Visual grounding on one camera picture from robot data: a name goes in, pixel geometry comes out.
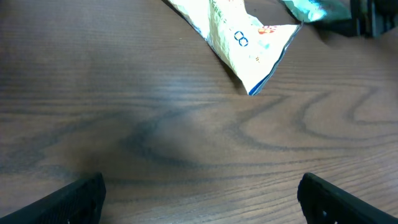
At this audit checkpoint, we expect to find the teal wet wipes pack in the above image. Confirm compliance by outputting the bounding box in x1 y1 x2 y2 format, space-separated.
280 0 351 23

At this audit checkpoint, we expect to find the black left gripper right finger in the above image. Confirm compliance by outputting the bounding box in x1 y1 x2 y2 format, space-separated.
297 172 397 224

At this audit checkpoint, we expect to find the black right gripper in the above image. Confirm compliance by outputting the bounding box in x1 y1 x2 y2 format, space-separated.
350 0 397 38

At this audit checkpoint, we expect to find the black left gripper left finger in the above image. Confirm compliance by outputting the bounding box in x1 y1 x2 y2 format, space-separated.
1 172 106 224

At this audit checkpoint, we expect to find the yellow snack bag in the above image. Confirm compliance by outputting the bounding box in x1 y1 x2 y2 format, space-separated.
169 0 302 96

